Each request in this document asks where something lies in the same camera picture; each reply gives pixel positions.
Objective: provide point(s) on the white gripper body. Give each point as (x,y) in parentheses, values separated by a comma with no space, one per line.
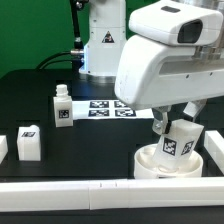
(151,74)

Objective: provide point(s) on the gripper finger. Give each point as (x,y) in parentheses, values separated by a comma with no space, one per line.
(193,109)
(161,123)

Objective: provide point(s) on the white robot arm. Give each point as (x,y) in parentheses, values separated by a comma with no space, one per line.
(109,33)

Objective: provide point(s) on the white right barrier block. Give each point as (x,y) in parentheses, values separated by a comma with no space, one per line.
(214,144)

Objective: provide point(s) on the white barrier block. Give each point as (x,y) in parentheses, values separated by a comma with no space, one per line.
(3,147)
(214,144)

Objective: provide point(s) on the white marker sheet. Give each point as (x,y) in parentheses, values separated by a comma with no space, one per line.
(107,109)

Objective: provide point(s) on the white left barrier block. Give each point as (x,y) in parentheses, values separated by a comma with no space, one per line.
(3,147)

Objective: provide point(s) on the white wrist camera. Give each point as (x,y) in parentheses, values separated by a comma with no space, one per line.
(174,23)

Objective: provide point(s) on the white front barrier rail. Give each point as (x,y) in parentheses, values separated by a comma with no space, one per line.
(111,194)

